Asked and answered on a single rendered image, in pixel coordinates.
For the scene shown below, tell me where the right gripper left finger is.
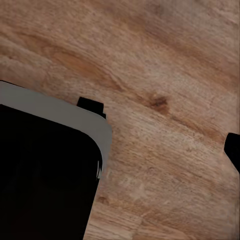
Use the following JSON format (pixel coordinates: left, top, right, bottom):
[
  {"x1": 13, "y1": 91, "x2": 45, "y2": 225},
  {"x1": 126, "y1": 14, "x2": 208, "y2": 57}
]
[{"x1": 0, "y1": 133, "x2": 26, "y2": 193}]

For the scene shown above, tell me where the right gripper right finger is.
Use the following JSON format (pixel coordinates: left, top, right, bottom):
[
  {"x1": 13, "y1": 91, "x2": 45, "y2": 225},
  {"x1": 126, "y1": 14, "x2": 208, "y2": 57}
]
[{"x1": 224, "y1": 133, "x2": 240, "y2": 173}]

